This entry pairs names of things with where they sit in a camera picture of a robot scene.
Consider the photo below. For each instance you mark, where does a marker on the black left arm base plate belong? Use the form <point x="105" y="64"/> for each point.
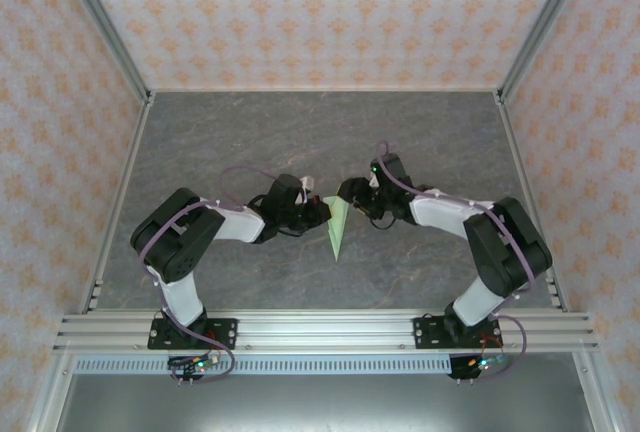
<point x="225" y="332"/>

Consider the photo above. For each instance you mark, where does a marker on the aluminium side rail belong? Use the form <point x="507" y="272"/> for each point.
<point x="118" y="202"/>
<point x="531" y="202"/>

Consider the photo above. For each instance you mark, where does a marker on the aluminium frame post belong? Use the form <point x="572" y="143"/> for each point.
<point x="542" y="22"/>
<point x="106" y="22"/>

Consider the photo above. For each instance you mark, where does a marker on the aluminium cross beam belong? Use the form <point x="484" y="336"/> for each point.
<point x="325" y="332"/>

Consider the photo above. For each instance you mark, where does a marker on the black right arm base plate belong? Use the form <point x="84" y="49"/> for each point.
<point x="425" y="334"/>

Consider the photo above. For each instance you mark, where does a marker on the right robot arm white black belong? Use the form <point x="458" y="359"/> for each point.
<point x="445" y="214"/>

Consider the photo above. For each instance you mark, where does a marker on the small controller circuit board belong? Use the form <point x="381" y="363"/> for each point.
<point x="482" y="365"/>
<point x="200" y="365"/>

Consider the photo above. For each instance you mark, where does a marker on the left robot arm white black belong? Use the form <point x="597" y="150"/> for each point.
<point x="240" y="224"/>

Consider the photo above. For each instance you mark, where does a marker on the grey metal panel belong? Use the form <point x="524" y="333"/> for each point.
<point x="325" y="404"/>

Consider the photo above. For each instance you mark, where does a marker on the light green paper sheet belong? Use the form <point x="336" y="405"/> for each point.
<point x="338" y="232"/>

